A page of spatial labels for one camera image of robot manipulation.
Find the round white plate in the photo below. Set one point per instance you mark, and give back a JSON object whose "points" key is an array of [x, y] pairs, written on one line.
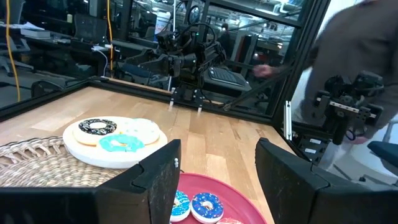
{"points": [[93, 158]]}

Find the small pink-iced donut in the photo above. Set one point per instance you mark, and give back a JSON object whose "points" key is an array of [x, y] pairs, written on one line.
{"points": [[229, 221]]}

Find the person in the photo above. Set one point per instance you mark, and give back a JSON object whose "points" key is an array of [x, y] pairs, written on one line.
{"points": [[225, 40], [357, 37]]}

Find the black aluminium table frame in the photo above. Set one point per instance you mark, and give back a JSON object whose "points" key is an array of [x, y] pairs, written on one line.
{"points": [[140, 90]]}

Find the large chocolate-iced donut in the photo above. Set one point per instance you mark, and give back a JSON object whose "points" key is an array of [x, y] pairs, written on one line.
{"points": [[84, 137]]}

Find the small light-blue-iced donut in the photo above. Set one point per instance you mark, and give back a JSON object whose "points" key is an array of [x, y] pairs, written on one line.
{"points": [[181, 207]]}

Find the blue chair seat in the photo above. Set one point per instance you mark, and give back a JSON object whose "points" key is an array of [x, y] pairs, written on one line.
{"points": [[384, 152]]}

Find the silver aluminium bracket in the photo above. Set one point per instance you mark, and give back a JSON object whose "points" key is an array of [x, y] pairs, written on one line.
{"points": [[288, 119]]}

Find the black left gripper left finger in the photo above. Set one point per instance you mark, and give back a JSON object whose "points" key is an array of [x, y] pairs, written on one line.
{"points": [[133, 199]]}

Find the small dark-blue-iced donut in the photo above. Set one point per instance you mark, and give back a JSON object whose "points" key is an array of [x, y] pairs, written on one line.
{"points": [[206, 214]]}

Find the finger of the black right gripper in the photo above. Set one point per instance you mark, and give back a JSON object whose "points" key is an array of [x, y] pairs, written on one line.
{"points": [[143, 59], [161, 66]]}

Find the black laptop keyboard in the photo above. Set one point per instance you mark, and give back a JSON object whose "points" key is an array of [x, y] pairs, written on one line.
{"points": [[225, 76]]}

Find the large white-iced donut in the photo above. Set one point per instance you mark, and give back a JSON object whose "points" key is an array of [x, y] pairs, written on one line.
{"points": [[146, 130]]}

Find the black mechanical device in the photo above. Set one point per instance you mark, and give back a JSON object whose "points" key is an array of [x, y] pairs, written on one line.
{"points": [[342, 105]]}

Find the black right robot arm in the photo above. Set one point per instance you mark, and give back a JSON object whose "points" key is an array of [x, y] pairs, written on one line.
{"points": [[211, 56]]}

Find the round red plate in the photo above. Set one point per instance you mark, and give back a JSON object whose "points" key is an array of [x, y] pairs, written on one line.
{"points": [[236, 199]]}

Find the round woven wicker placemat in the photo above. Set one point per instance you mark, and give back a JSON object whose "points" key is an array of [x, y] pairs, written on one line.
{"points": [[31, 168]]}

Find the person's hand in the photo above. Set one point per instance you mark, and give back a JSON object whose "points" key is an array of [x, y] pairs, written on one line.
{"points": [[262, 71]]}

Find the large blue-iced donut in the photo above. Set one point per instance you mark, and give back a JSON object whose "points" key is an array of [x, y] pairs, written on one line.
{"points": [[124, 144]]}

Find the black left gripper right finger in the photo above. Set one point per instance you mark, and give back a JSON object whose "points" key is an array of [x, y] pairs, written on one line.
{"points": [[295, 193]]}

